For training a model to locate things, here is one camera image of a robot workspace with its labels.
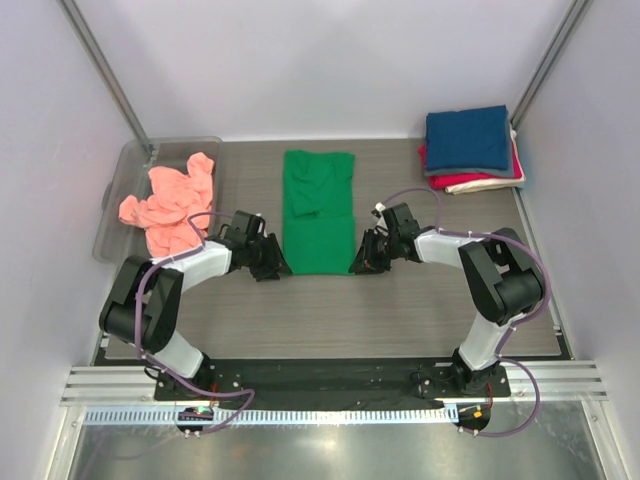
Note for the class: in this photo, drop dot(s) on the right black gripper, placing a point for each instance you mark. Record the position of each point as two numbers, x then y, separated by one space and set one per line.
378 248

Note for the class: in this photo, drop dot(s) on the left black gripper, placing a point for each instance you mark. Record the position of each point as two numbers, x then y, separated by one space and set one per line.
263 255

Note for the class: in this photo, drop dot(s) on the green t shirt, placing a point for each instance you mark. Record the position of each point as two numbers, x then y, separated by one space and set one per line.
318 230

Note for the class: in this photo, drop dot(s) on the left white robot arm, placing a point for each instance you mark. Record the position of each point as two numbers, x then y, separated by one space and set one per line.
143 304

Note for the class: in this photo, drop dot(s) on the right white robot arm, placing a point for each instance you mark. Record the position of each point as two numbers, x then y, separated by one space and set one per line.
504 278

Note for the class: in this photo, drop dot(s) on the folded red t shirt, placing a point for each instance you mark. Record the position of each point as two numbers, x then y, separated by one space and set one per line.
442 181

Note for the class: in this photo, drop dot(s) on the salmon pink t shirt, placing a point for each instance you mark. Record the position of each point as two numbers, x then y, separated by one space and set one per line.
172 215

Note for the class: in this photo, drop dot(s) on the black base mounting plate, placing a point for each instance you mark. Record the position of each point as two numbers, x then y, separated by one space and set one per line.
340 379

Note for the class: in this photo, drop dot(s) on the folded cream t shirt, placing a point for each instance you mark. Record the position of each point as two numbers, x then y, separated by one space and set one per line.
517 180

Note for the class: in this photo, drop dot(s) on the folded blue t shirt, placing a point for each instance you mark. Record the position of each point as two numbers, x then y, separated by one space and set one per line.
468 139

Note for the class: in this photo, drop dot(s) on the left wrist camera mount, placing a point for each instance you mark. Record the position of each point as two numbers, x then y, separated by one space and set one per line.
262 225

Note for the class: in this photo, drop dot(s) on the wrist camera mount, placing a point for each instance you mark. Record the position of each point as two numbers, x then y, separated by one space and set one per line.
380 207
262 225

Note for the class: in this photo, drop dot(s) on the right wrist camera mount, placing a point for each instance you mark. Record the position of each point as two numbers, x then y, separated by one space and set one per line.
380 207

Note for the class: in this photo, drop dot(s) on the slotted cable duct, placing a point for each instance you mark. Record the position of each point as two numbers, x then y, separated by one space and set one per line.
196 416

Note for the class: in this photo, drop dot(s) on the aluminium extrusion rail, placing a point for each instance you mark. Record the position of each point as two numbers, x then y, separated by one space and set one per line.
129 386

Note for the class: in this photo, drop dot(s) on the left corner aluminium post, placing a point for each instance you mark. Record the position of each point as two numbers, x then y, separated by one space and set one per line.
96 55

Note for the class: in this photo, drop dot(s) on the corner aluminium post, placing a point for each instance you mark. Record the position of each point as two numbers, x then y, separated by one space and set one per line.
96 55
560 40

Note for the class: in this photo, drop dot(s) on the right corner aluminium post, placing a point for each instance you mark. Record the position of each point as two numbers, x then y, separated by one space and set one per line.
560 40

